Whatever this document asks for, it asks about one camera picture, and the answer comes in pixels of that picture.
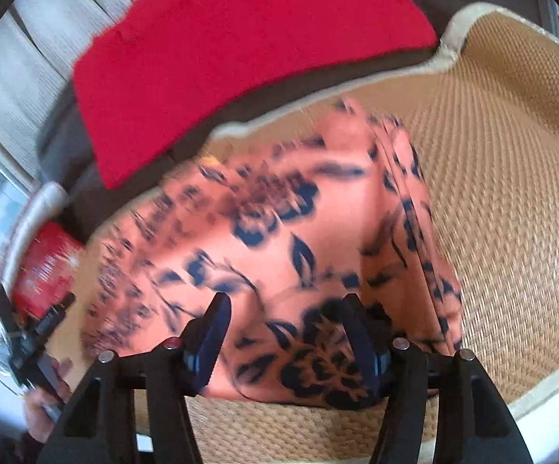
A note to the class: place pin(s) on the orange floral blouse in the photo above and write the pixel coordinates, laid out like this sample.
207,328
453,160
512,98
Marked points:
308,222

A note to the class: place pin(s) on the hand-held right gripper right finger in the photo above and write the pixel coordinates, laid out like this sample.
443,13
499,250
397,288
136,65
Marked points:
367,343

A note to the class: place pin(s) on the folded maroon and white quilt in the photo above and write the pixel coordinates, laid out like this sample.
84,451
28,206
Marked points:
42,198

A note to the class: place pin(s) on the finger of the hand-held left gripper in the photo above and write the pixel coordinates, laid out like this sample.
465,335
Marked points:
57,312

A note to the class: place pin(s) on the woven rattan sofa mat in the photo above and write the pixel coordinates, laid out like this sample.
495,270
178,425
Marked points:
502,179

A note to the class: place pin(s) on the red towel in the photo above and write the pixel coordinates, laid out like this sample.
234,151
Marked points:
221,58

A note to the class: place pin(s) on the red gift box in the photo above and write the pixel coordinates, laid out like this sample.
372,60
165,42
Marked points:
47,270

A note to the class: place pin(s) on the person's left hand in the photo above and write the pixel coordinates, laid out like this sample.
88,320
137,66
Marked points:
42,420

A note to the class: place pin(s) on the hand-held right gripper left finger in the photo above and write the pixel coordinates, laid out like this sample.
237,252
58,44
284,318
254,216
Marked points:
208,345

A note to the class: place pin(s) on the beige dotted curtain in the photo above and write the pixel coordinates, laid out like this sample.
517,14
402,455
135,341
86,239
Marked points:
33,58

